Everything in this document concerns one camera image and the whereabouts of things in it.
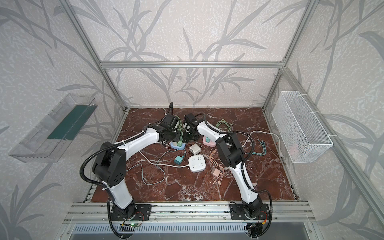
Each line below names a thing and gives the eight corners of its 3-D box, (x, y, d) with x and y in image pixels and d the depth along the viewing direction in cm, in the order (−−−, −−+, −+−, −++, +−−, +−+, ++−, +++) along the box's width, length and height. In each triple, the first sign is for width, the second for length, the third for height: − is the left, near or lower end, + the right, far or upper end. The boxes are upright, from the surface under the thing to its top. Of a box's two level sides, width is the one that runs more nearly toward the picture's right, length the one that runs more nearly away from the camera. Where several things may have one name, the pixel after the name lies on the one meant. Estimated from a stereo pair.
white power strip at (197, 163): (188, 172, 89) (187, 170, 87) (188, 157, 95) (188, 154, 93) (205, 172, 89) (205, 170, 87) (205, 157, 95) (205, 154, 93)
